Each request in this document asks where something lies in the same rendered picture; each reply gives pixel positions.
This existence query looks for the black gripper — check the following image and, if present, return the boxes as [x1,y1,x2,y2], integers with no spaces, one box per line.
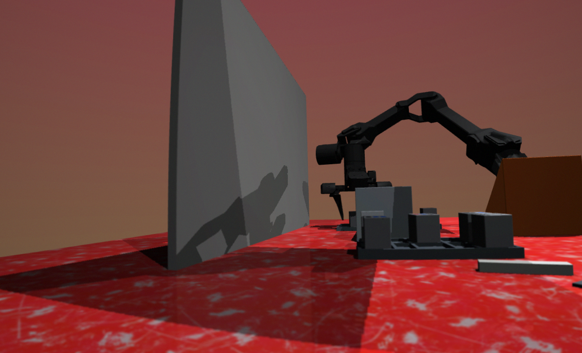
[321,161,392,221]

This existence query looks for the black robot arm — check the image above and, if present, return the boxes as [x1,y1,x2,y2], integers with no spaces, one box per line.
[316,91,527,190]

